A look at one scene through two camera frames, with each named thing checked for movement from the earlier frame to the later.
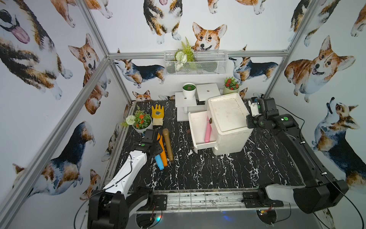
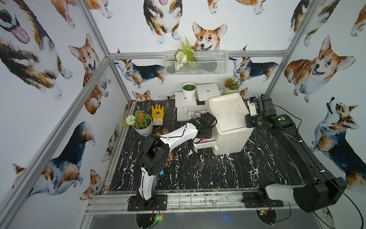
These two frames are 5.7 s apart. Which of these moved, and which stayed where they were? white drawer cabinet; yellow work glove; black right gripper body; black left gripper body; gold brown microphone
Moved: black left gripper body; gold brown microphone
Stayed: black right gripper body; yellow work glove; white drawer cabinet
